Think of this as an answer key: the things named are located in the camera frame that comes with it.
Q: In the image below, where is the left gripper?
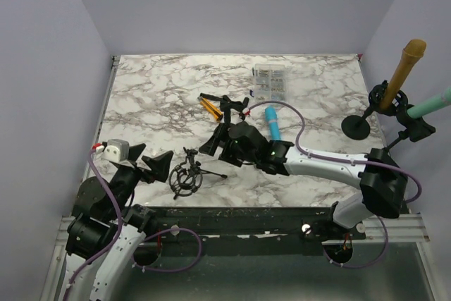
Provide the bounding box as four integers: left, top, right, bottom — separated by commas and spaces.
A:
109, 143, 173, 219

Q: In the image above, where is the black clip microphone stand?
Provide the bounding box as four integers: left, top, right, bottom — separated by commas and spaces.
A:
218, 95, 249, 132

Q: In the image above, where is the black tripod shock-mount stand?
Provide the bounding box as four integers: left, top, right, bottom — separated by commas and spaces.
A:
168, 147, 228, 200

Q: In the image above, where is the blue toy microphone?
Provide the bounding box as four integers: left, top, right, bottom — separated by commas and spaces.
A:
265, 106, 281, 140

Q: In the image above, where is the black round-base shock-mount stand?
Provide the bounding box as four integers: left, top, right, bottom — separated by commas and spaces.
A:
341, 80, 408, 140

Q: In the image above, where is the gold microphone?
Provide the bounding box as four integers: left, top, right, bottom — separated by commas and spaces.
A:
380, 39, 427, 110

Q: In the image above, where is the green microphone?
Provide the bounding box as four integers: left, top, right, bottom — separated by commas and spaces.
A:
407, 87, 451, 119

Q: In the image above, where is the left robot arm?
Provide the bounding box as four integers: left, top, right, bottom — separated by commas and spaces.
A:
58, 140, 173, 300

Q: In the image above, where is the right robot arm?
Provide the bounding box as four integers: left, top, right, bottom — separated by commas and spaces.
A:
199, 122, 407, 239

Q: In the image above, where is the yellow utility knife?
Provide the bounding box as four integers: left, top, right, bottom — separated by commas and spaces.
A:
199, 97, 223, 122

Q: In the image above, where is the clear plastic screw box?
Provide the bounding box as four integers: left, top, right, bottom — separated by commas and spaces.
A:
252, 64, 287, 102

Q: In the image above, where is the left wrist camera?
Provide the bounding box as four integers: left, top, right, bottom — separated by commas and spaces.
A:
92, 139, 130, 164

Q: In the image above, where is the black T-handle tool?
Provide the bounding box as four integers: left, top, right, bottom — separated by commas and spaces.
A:
200, 93, 249, 113

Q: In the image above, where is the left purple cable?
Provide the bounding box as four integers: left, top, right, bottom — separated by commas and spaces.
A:
63, 145, 204, 298

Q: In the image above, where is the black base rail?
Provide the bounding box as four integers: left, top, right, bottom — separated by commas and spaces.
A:
72, 204, 409, 258

